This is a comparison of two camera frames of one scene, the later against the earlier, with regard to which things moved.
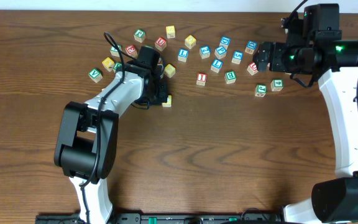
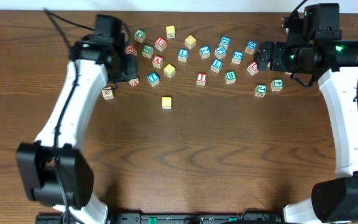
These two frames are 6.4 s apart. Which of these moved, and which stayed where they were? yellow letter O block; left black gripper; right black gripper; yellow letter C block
Moved: left black gripper
Stayed: right black gripper; yellow letter O block; yellow letter C block
